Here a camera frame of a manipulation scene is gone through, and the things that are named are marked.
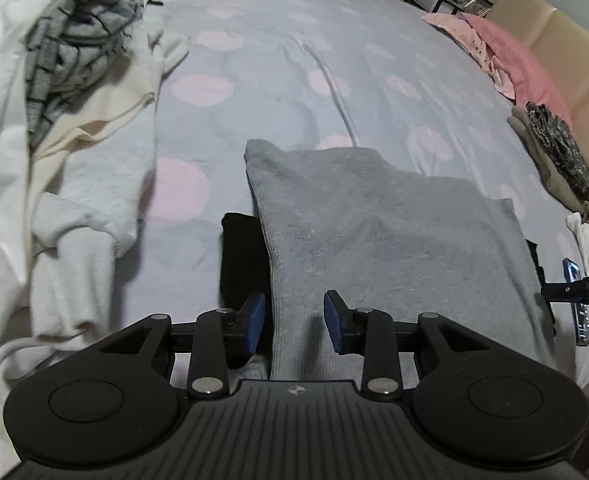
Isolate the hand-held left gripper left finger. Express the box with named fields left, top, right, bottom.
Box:
left=97, top=292, right=266, bottom=401

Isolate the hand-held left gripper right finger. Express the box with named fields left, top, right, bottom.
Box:
left=323, top=290, right=492, bottom=401

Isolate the grey shirt with black sleeves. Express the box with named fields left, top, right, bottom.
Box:
left=219, top=139, right=559, bottom=382

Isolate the folded clothes stack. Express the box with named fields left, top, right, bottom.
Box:
left=507, top=102, right=589, bottom=212

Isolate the dark patterned garment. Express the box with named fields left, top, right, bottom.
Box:
left=524, top=102, right=589, bottom=201

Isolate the white textured sweater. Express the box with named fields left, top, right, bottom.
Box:
left=28, top=102, right=158, bottom=352

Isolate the pink pillow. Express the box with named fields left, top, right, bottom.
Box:
left=461, top=12, right=576, bottom=127

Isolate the polka-dot bedsheet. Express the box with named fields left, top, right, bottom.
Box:
left=19, top=0, right=589, bottom=393

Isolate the beige padded headboard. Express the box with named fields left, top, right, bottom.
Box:
left=487, top=0, right=589, bottom=202

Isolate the cream garment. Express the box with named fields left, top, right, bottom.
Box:
left=29, top=25, right=191, bottom=177

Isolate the light pink garment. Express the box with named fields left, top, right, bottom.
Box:
left=421, top=12, right=518, bottom=102

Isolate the grey striped garment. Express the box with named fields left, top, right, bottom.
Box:
left=24, top=0, right=148, bottom=147

